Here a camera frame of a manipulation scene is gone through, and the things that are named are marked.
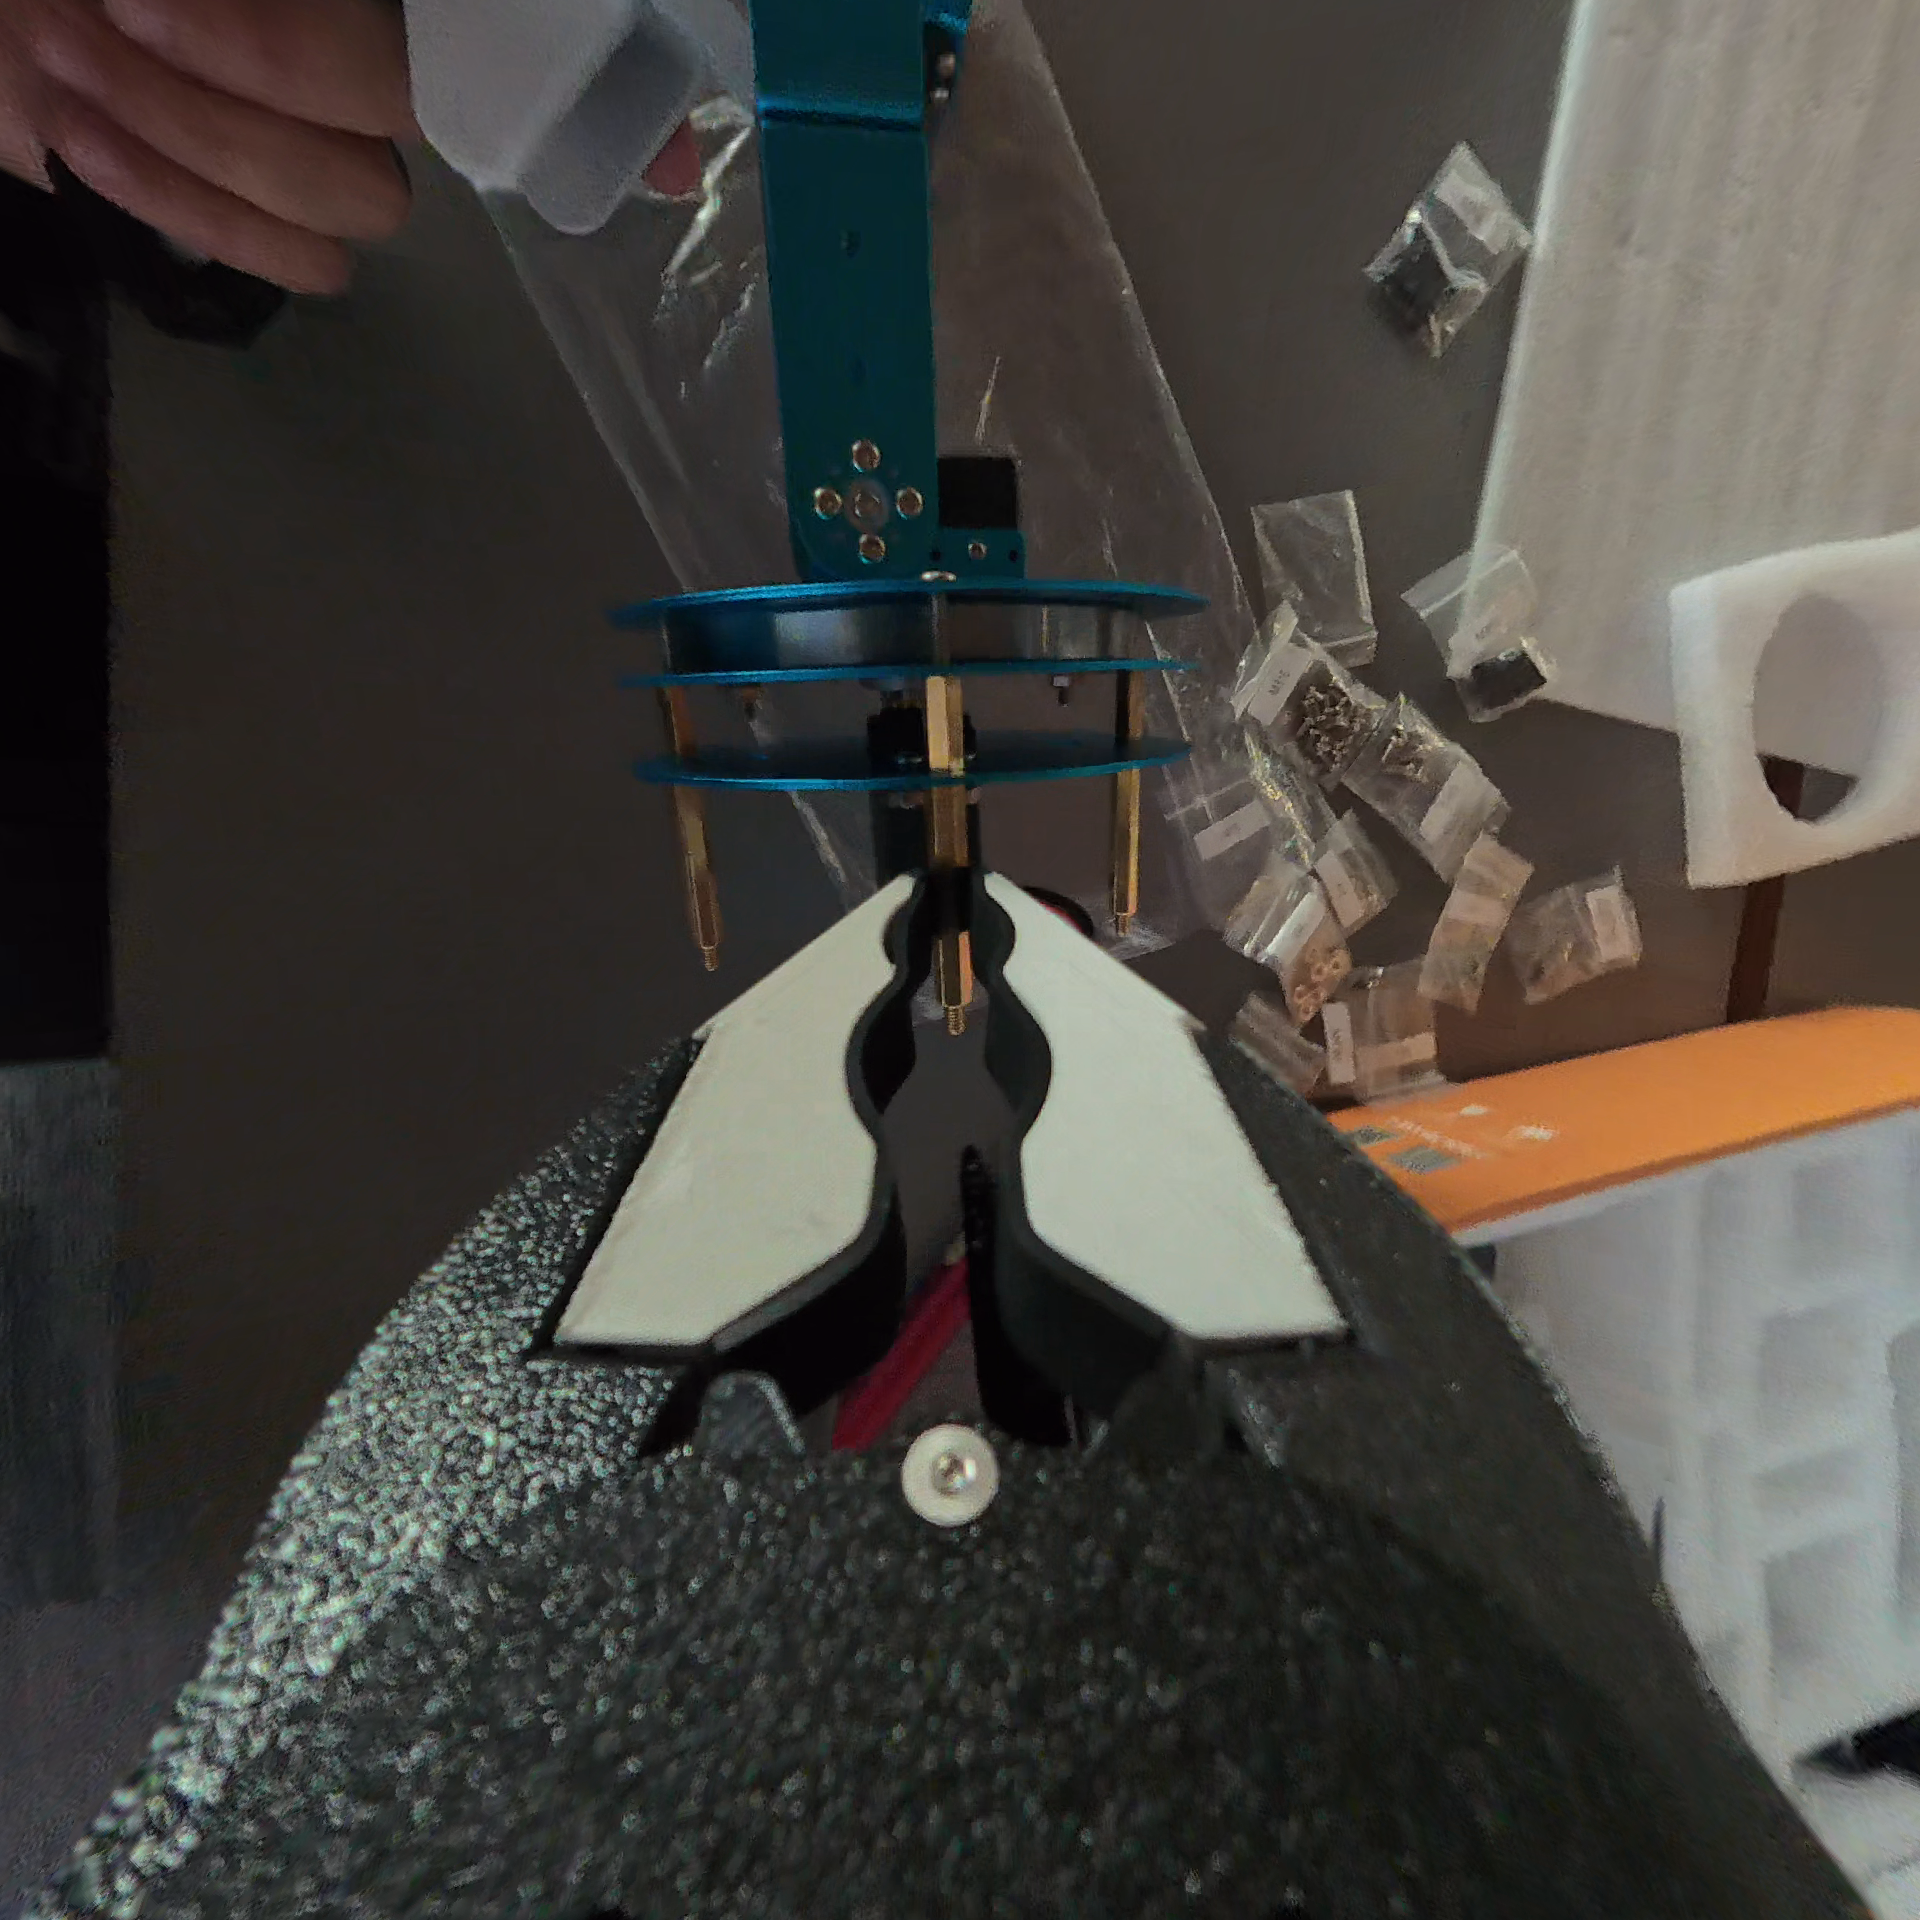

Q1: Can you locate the blue toy robot arm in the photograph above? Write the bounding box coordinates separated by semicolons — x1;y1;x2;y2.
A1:
607;0;1216;1035

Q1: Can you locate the red robot cable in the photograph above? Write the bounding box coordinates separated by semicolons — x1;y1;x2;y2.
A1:
830;1257;980;1452

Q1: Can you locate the pile of small screw bags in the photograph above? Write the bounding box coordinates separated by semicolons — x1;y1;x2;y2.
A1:
1222;492;1636;1102

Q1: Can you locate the grey desk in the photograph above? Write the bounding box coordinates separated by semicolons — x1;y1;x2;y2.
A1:
106;0;1920;1440

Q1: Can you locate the small bag of black parts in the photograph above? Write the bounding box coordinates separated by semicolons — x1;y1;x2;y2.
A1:
1362;143;1534;359

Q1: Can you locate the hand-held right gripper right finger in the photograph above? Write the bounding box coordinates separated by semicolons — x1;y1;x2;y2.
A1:
974;871;1353;1353

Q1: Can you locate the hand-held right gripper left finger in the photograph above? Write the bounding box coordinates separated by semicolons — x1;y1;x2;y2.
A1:
547;871;920;1357

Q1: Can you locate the white foam block with hole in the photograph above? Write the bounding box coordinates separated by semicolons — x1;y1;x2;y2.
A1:
1668;523;1920;891

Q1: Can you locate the large clear plastic bag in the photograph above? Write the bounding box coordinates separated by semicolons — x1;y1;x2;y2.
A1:
478;14;1263;963

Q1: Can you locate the white foam sheet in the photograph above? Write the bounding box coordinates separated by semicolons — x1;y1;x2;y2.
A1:
1463;0;1920;736

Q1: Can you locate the person's left hand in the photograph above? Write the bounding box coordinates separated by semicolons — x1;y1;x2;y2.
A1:
0;0;430;298

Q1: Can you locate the orange cardboard box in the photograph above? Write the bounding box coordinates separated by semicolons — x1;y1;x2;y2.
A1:
1326;1004;1920;1818

